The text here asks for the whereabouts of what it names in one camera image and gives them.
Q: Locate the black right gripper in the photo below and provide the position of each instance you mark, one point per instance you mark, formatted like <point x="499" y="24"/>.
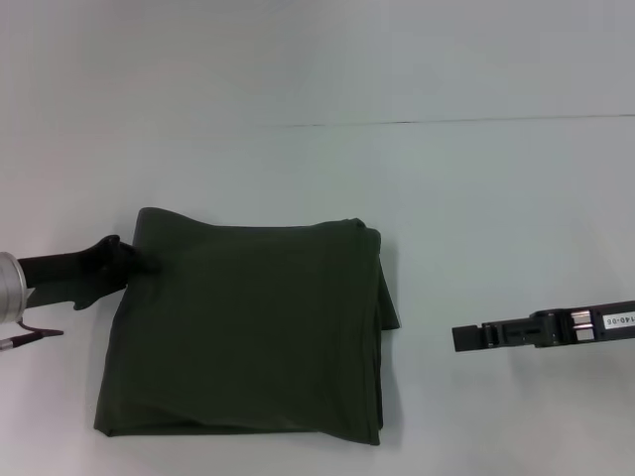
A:
<point x="585" y="324"/>

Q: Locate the dark green FREE! t-shirt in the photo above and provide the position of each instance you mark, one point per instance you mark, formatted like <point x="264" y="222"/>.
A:
<point x="248" y="322"/>

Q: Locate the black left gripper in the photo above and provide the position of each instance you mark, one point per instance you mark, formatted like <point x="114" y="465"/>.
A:
<point x="74" y="275"/>

